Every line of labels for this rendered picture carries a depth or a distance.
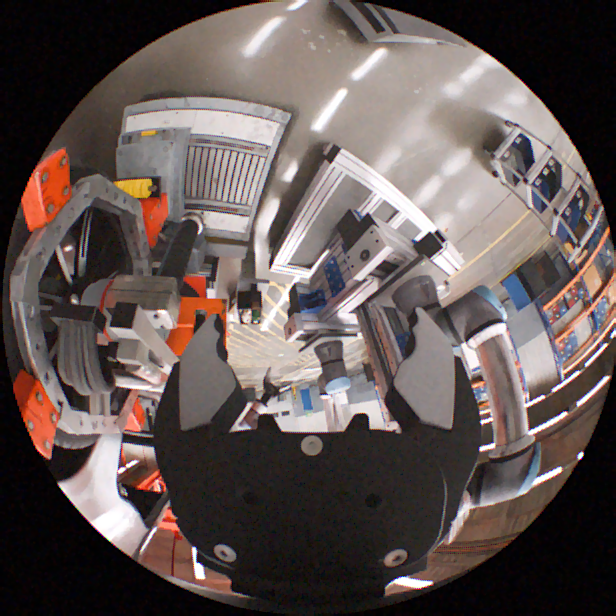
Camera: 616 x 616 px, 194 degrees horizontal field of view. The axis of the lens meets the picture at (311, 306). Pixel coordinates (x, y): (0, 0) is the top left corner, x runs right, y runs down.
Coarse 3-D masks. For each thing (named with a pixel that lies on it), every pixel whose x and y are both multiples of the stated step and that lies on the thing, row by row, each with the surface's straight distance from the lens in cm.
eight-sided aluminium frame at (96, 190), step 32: (96, 192) 43; (64, 224) 37; (128, 224) 64; (32, 256) 33; (32, 288) 33; (32, 320) 33; (32, 352) 34; (64, 416) 38; (96, 416) 47; (128, 416) 60
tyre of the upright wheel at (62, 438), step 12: (72, 168) 49; (84, 168) 52; (96, 168) 56; (72, 180) 49; (24, 216) 41; (24, 228) 41; (120, 228) 68; (12, 240) 40; (24, 240) 41; (12, 252) 40; (12, 264) 40; (132, 264) 77; (12, 324) 40; (12, 336) 40; (12, 348) 40; (12, 360) 41; (12, 372) 41; (12, 384) 41; (60, 432) 49; (60, 444) 50; (72, 444) 53; (84, 444) 56
